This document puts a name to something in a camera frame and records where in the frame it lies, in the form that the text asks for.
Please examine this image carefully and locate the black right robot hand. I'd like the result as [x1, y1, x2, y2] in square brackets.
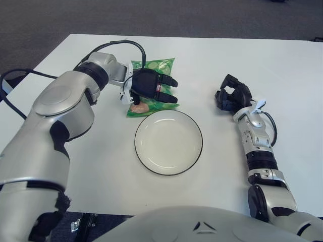
[213, 74, 252, 111]

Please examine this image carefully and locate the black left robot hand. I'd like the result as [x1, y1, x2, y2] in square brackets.
[130, 69, 179, 106]

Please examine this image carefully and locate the green potato chips bag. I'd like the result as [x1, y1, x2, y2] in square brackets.
[126, 57, 180, 118]

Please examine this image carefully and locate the white plate with black rim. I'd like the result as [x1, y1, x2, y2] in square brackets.
[134, 110, 203, 176]

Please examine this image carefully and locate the grey robot torso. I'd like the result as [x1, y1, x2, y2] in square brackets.
[98, 205, 307, 242]

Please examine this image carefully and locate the metal table foot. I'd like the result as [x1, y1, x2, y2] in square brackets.
[70, 213, 100, 234]

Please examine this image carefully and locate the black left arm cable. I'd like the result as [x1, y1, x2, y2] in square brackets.
[0, 40, 147, 119]

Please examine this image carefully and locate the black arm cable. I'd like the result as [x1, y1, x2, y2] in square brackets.
[261, 112, 278, 147]
[0, 40, 147, 119]

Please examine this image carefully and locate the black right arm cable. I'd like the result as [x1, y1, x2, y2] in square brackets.
[261, 112, 278, 147]

